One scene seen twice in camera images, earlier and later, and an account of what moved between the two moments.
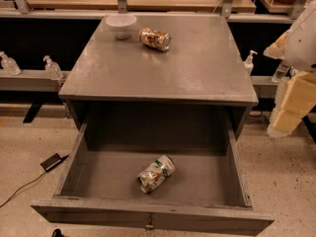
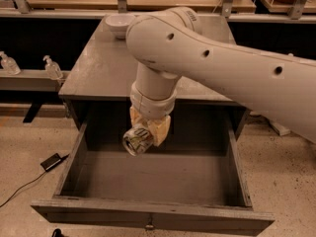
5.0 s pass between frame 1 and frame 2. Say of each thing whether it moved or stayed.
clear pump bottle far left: stayed
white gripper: moved
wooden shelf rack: stayed
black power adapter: stayed
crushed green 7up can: moved
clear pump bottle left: stayed
